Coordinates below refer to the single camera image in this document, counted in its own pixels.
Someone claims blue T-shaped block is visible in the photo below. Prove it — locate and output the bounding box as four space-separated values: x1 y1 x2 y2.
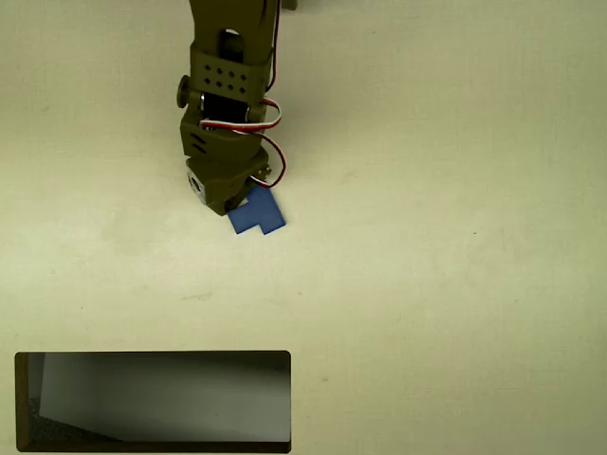
227 184 288 237

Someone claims dark rectangular bin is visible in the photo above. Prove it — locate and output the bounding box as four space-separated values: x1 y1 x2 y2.
13 350 292 455

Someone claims white red black gripper cable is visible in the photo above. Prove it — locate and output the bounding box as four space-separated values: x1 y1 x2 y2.
250 134 288 189

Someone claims white red black wrist cable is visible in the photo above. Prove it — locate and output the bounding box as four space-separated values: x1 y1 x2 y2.
198 98 284 137

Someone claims long red black cable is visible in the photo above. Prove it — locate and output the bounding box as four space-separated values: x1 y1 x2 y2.
265 0 285 94

